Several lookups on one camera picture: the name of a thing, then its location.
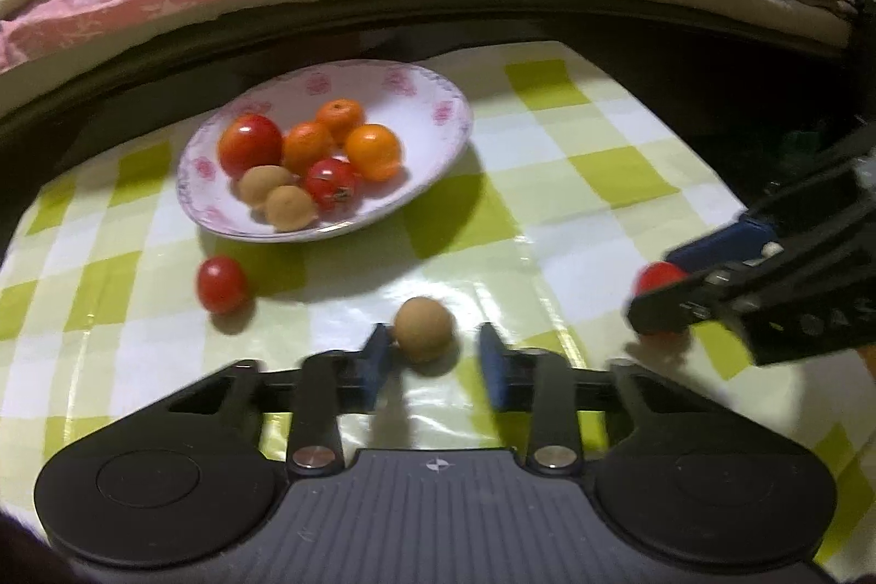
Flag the red tomato with green calyx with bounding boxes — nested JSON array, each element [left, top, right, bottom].
[[304, 158, 361, 212]]

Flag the large smooth orange mandarin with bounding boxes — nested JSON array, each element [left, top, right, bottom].
[[343, 123, 404, 183]]

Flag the small red cherry tomato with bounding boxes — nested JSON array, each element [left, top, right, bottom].
[[197, 256, 250, 315]]

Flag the large orange-red tomato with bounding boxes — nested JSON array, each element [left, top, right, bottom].
[[217, 114, 284, 179]]

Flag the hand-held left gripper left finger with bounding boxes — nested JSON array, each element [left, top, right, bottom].
[[168, 322, 396, 477]]

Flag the white floral-rimmed plate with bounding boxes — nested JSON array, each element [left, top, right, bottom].
[[176, 59, 475, 244]]

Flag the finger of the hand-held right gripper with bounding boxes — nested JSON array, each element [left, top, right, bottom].
[[662, 136, 876, 277], [627, 256, 788, 339]]

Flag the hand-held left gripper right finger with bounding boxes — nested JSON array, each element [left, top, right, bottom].
[[477, 322, 699, 476]]

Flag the brown longan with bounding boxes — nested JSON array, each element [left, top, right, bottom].
[[264, 185, 319, 232], [393, 297, 456, 363], [237, 165, 297, 209]]

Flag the green checkered tablecloth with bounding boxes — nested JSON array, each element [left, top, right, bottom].
[[0, 40, 876, 564]]

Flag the small mandarin with stem mark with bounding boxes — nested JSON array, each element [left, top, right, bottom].
[[315, 99, 366, 147]]

